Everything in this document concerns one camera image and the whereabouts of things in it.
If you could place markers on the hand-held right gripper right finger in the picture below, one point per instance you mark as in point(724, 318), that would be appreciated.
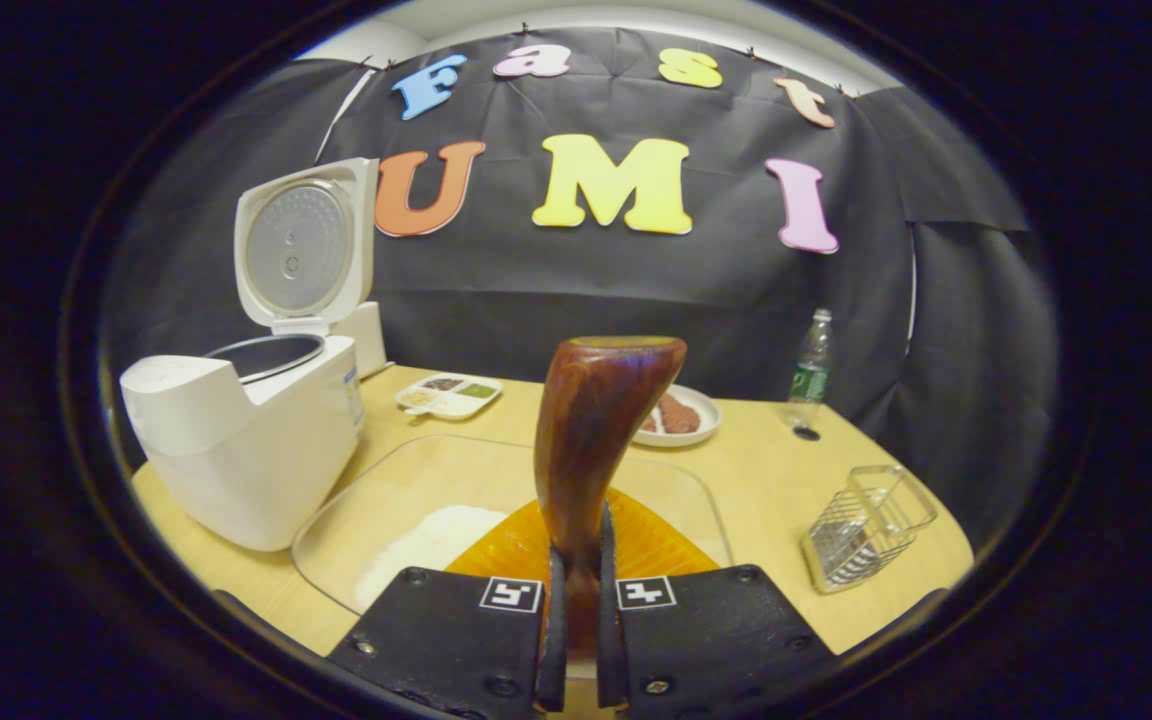
point(716, 630)

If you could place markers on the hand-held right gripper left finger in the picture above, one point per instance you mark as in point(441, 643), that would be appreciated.
point(436, 630)

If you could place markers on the brown wooden spoon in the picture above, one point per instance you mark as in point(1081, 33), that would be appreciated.
point(596, 430)

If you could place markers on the white rice cooker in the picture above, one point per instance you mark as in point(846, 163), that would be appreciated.
point(236, 460)

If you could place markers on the clear glass tray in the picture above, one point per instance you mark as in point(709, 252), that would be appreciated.
point(406, 480)

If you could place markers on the white round plate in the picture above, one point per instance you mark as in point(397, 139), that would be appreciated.
point(704, 420)

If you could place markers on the dark bottle cap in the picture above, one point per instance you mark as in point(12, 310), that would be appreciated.
point(806, 433)

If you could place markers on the red meat slice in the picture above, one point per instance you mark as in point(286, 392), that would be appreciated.
point(648, 422)
point(679, 413)

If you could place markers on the white divided condiment dish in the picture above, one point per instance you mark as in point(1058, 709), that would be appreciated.
point(448, 396)

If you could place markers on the clear plastic water bottle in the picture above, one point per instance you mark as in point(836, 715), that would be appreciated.
point(811, 360)

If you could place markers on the white toaster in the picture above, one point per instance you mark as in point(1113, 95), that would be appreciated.
point(371, 340)

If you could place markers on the black backdrop cloth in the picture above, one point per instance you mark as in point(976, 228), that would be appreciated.
point(716, 290)

